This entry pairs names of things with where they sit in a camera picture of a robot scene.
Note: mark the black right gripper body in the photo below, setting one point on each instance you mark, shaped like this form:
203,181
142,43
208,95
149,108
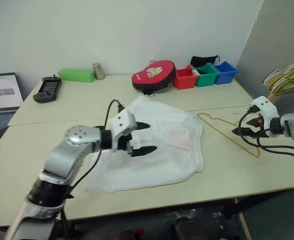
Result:
260,127

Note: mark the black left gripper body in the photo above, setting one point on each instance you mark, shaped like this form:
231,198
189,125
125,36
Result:
124,142

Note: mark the white shorts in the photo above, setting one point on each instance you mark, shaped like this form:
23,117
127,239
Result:
162,162

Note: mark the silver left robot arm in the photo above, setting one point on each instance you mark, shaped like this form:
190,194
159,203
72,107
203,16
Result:
74,150

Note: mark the red paddle case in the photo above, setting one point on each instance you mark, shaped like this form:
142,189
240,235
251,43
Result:
152,75

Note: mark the blue plastic bin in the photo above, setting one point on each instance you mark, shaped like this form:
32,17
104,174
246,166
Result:
224,76

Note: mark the red plastic bin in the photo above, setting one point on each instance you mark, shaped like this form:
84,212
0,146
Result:
184,80

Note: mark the green plastic bin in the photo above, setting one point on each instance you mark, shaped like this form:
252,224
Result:
205,78

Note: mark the green rectangular box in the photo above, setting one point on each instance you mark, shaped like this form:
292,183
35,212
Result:
74,75

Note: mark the dark brown rounded cylinder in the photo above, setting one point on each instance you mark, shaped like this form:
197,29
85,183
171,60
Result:
184,228

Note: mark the beige table leg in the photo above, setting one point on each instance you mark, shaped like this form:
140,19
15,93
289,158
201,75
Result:
243,220

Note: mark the black handheld controller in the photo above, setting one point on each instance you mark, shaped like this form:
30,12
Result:
47,90

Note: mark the grey laptop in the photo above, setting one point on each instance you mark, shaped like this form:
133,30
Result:
2,92

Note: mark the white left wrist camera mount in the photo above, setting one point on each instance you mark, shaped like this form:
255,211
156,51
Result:
123,121

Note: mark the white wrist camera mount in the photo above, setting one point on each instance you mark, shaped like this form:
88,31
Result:
264,105
123,121

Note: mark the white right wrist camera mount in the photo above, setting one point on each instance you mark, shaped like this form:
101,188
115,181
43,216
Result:
264,105

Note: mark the black table frame bar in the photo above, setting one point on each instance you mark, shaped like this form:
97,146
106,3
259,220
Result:
249,205

